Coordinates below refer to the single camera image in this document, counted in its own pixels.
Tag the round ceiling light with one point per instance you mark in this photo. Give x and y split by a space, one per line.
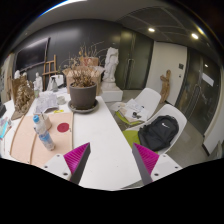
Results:
151 30
194 36

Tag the grey pot with dried plant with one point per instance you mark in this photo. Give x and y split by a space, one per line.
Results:
82 95

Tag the wooden easel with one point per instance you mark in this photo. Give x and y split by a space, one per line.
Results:
50 70

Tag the white blue-capped drink bottle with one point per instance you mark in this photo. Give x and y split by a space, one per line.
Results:
45 136

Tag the cardboard box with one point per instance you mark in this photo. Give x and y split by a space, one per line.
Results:
99 80

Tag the white chair with backpack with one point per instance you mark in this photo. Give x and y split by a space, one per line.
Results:
173 111

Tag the white chair with papers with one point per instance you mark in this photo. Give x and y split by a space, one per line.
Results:
150 98

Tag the grey plant saucer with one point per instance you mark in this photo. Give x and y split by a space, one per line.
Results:
83 110

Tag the flat round red coaster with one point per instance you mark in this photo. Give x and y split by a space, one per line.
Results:
63 127

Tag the stack of papers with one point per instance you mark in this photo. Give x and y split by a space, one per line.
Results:
133 108

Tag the yellow tape piece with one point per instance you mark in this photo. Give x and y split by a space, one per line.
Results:
58 111

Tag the golden carved sculpture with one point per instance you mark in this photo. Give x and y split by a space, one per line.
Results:
23 98

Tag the black backpack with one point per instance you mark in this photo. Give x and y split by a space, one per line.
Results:
158 133

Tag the empty white chair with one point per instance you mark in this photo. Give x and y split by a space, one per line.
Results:
58 80

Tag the colourful book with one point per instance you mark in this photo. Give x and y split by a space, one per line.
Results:
4 128

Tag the light plywood panel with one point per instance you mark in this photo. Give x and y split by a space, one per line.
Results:
61 143
21 143

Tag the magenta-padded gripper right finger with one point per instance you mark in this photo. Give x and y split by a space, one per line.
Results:
146 159

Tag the small white statuette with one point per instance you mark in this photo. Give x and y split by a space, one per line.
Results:
38 81

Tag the white stone statue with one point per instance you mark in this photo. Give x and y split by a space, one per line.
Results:
111 66

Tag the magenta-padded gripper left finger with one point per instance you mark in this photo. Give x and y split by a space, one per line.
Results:
76 159

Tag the black wall screen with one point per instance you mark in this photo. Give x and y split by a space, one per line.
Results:
31 55

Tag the wrapped newspaper bundle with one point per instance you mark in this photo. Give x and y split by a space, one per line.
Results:
46 101

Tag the white mug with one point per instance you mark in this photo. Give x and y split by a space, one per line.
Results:
48 122

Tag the carved wooden figure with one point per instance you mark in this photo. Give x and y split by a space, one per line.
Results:
165 85

